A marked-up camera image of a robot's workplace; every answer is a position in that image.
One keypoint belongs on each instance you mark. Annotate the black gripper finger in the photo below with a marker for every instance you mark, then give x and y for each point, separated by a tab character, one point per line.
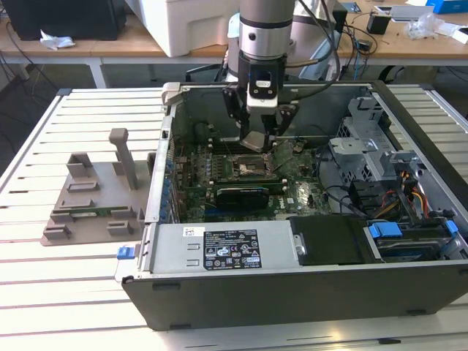
272	131
234	104

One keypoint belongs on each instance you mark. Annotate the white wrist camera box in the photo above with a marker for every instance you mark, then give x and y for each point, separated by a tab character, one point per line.
261	102

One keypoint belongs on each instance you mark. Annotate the hard disk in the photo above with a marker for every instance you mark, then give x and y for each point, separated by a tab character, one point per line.
406	251

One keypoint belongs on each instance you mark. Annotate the crumpled white paper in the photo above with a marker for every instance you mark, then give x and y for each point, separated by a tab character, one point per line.
55	41

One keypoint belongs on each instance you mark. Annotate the green motherboard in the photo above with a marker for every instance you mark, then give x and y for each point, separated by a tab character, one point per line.
300	197

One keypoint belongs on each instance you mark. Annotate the clear plastic bag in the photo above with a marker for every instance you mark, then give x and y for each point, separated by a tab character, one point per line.
424	25

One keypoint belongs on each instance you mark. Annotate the silver square CPU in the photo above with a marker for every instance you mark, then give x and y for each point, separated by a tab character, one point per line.
254	142

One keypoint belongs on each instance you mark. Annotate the thin metal locking lever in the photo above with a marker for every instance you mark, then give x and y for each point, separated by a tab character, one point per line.
230	151

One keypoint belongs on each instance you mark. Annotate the silver power supply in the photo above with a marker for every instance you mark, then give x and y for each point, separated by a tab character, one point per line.
172	248

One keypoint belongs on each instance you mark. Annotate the blue box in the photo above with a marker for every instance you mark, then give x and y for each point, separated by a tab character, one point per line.
455	5

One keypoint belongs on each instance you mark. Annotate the black plastic shroud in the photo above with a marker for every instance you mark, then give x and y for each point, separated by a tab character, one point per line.
329	241

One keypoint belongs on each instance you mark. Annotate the wooden desk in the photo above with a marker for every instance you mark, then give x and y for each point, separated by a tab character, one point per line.
402	51
109	49

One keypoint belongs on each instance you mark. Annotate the blue case latch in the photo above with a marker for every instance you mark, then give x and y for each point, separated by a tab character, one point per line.
124	253

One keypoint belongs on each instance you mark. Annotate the CPU socket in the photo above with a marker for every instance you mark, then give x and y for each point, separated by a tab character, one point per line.
252	167

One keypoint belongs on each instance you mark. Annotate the gray parts rack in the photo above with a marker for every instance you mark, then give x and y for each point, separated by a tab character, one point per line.
98	226

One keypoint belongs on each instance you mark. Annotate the metal drive cage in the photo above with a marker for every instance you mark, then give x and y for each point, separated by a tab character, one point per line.
351	146

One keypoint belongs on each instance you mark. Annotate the large black box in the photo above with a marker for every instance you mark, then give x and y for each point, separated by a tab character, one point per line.
66	18

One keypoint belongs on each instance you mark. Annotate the RAM slot with white clips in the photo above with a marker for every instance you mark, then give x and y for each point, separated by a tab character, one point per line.
245	179
245	185
219	150
219	145

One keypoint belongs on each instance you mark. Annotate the small black box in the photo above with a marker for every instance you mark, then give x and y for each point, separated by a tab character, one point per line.
378	23

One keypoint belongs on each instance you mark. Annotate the blue disk carrier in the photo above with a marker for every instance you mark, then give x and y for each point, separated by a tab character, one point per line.
385	231

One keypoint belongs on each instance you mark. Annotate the blue expansion slot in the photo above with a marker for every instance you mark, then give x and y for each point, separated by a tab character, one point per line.
212	212

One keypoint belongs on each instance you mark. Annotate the round coin battery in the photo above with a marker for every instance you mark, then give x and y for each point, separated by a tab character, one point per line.
298	147

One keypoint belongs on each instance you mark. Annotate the large white box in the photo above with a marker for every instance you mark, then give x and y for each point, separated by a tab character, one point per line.
190	25

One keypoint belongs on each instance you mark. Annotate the black graphics card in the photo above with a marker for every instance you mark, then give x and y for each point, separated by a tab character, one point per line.
243	199

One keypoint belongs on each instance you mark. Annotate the open black PC case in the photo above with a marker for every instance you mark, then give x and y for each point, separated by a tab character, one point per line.
256	303

